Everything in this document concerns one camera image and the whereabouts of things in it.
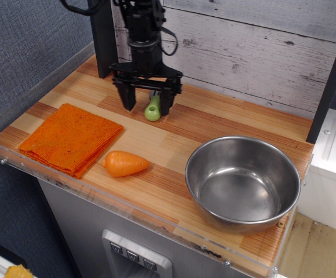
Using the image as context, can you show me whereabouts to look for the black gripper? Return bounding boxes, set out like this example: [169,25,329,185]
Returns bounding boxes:
[110,40,182,116]

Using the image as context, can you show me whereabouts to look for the green handled grey toy spatula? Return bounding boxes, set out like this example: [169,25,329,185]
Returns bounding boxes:
[144,90,161,122]

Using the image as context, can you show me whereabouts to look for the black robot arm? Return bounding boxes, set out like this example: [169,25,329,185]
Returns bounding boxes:
[110,1,182,116]

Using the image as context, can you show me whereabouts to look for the orange folded towel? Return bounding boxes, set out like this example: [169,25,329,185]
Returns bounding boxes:
[19,104,124,179]

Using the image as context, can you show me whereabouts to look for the orange plastic toy carrot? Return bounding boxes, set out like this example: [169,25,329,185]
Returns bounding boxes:
[102,151,149,177]

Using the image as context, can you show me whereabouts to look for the clear acrylic table guard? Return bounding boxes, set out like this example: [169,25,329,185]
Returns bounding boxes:
[0,44,312,277]

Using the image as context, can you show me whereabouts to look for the stainless steel bowl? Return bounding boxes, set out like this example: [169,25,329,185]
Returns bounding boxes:
[185,136,301,235]

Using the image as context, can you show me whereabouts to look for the grey toy fridge cabinet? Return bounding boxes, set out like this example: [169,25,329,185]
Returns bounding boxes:
[39,181,244,277]

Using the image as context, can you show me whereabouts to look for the silver dispenser panel with buttons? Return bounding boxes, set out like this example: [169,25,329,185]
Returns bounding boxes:
[101,229,173,278]

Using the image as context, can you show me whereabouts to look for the white ribbed side counter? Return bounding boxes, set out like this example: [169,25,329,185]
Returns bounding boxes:
[297,109,336,229]

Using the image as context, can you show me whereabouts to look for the black left upright post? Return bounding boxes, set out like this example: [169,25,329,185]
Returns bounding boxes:
[90,1,118,78]

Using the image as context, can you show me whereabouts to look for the black upright post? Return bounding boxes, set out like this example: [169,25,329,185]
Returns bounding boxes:
[90,1,118,78]
[306,57,336,144]

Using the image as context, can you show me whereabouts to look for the black right upright post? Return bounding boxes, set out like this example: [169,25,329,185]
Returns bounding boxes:
[306,57,336,144]

